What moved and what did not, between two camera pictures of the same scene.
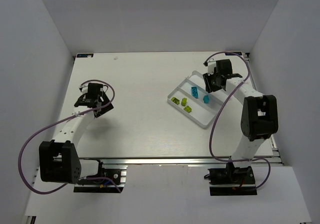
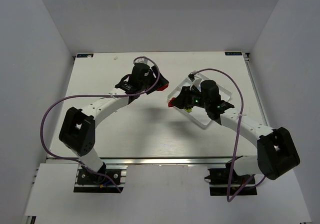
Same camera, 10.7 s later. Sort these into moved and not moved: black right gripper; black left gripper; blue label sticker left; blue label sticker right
Moved: black right gripper; black left gripper
Not moved: blue label sticker left; blue label sticker right
